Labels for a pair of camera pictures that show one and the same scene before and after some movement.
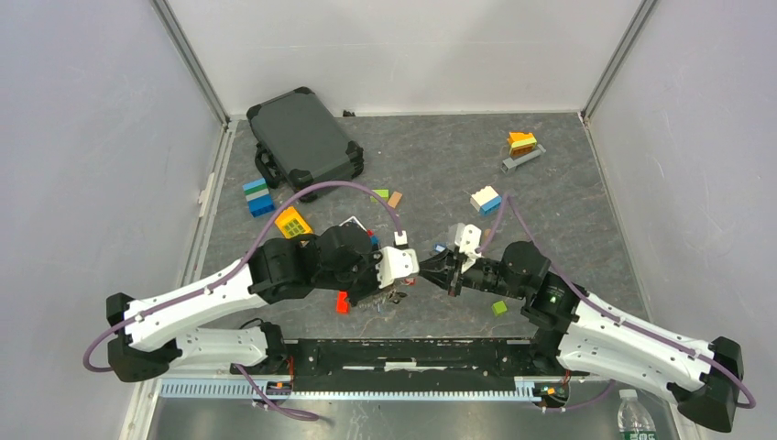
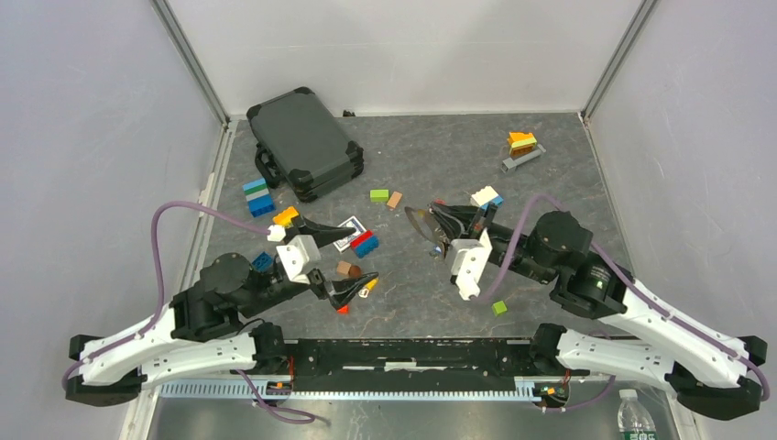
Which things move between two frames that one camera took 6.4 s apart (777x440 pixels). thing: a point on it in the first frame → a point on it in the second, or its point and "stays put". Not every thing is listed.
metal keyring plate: x=391 y=295 → x=427 y=222
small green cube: x=498 y=308 stays put
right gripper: x=444 y=269 → x=457 y=219
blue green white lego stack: x=258 y=197 stays put
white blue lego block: x=486 y=201 stays put
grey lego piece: x=508 y=164 stays put
